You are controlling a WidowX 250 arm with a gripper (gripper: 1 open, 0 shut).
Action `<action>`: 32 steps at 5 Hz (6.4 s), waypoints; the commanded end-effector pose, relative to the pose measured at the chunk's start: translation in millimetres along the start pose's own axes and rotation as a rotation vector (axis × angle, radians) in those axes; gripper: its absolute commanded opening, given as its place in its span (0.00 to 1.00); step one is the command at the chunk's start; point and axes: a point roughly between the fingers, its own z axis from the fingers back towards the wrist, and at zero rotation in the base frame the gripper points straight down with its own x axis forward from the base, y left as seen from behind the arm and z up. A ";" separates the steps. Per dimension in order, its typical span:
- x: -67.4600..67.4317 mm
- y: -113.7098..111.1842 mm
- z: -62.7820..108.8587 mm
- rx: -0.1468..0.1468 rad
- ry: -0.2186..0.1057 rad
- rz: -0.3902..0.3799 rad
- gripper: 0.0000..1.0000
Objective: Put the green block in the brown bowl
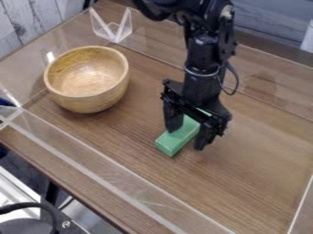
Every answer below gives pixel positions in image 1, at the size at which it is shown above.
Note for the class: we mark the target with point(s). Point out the black table leg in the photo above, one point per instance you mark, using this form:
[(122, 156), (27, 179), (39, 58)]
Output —
[(52, 193)]

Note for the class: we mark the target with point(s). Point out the white object at right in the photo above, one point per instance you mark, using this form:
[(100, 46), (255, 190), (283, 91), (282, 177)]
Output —
[(306, 46)]

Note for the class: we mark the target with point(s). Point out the clear acrylic front barrier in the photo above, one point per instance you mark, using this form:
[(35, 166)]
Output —
[(108, 147)]

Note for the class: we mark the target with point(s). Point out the green rectangular block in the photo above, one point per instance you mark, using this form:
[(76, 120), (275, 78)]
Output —
[(168, 143)]

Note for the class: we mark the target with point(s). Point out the grey metal bracket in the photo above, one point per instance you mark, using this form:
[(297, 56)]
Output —
[(67, 226)]

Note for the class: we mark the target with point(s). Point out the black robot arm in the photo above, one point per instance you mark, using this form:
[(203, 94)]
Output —
[(209, 31)]

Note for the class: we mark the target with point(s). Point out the blue object at left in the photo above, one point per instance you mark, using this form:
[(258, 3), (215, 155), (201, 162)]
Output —
[(5, 102)]

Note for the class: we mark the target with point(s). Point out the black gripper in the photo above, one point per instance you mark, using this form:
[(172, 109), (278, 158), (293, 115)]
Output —
[(195, 97)]

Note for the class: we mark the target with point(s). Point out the clear acrylic corner bracket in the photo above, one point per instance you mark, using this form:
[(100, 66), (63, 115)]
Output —
[(114, 32)]

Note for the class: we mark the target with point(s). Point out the light wooden bowl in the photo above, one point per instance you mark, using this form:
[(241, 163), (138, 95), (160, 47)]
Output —
[(87, 79)]

